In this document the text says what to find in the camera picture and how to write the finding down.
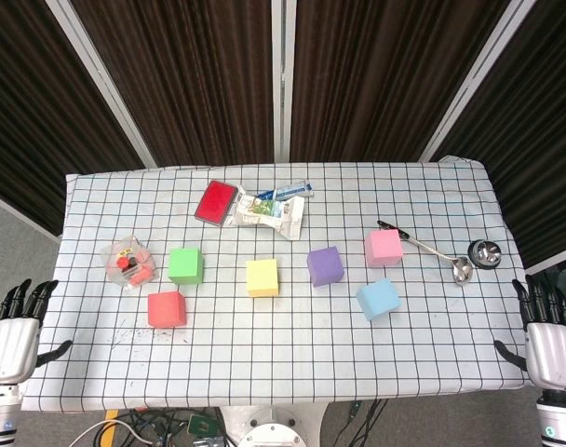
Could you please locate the plastic bag of small items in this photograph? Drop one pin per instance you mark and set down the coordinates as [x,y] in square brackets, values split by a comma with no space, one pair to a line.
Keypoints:
[129,265]

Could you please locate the red ink pad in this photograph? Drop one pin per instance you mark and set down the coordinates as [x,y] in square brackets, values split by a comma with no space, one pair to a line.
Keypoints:
[215,202]

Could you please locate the blue foam cube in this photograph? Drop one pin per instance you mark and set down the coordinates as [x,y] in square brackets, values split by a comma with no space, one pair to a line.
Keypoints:
[378,300]

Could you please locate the purple foam cube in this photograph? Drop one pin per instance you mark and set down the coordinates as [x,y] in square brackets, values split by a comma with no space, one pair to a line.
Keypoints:
[325,266]

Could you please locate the red foam cube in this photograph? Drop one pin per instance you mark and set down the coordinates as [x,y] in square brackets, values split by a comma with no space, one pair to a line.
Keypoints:
[166,311]

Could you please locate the green circuit board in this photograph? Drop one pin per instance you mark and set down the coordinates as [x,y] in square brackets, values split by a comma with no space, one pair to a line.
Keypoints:
[200,423]

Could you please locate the small metal cup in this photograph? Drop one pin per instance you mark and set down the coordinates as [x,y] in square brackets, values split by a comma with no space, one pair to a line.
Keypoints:
[484,253]

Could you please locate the pink foam cube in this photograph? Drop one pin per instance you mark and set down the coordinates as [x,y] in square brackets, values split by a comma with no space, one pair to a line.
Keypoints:
[383,247]

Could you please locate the crumpled white snack bag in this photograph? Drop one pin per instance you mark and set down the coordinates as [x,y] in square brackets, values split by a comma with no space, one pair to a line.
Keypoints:
[264,212]

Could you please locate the dark brown partition panel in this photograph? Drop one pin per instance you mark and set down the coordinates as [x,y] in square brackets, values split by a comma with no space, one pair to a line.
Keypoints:
[31,93]
[180,70]
[381,70]
[543,116]

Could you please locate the yellow foam cube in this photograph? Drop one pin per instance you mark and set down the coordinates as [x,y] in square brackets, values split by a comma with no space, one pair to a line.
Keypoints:
[262,277]

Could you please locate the green foam cube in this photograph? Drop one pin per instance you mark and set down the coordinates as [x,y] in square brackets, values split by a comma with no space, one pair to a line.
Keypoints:
[185,265]

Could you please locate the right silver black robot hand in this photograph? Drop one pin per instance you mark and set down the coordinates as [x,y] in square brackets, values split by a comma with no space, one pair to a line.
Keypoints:
[555,354]

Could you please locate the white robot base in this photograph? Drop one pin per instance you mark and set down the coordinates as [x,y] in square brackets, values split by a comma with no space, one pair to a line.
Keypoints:
[273,433]

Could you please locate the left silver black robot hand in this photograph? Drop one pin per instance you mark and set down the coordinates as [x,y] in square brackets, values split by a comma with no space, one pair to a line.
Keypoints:
[10,347]

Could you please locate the blue white tube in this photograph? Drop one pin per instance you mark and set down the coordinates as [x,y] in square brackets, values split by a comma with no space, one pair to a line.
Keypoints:
[292,189]

